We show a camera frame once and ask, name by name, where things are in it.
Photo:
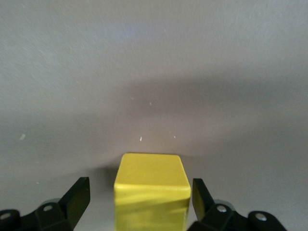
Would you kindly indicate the yellow wooden block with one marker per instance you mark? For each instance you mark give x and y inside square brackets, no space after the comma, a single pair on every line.
[151,190]

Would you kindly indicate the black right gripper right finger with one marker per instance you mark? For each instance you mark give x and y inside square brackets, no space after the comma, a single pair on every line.
[204,204]

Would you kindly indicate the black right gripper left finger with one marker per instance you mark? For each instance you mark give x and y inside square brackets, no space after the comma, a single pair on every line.
[72,204]

